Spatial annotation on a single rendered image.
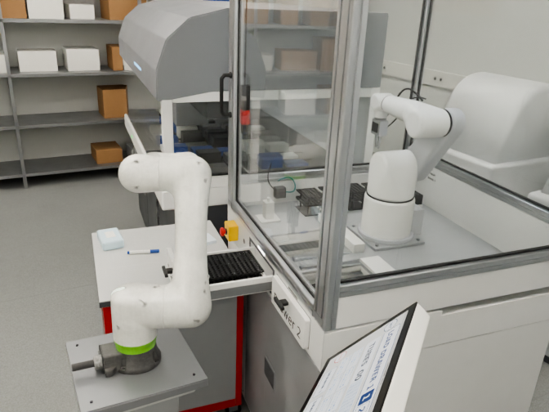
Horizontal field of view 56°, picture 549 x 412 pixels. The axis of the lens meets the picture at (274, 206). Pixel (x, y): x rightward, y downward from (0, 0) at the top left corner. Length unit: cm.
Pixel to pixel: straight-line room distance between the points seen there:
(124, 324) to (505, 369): 136
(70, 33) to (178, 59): 340
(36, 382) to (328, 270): 191
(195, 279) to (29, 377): 163
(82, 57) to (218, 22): 305
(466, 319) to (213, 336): 103
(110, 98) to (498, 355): 442
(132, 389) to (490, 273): 116
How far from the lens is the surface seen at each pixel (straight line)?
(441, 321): 179
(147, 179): 162
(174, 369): 167
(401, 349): 111
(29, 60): 545
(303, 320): 164
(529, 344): 216
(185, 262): 156
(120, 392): 160
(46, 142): 599
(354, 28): 127
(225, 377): 242
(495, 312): 193
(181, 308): 154
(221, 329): 226
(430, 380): 193
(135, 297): 155
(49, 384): 295
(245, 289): 189
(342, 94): 130
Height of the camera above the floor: 185
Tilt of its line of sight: 22 degrees down
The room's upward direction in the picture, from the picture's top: 3 degrees clockwise
